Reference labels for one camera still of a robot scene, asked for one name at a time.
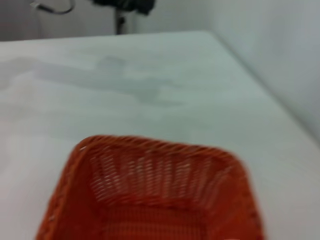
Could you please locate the orange woven plastic basket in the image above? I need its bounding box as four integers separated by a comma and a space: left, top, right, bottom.
34, 134, 270, 240

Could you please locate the grey cable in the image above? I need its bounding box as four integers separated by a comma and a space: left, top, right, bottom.
29, 0, 76, 15

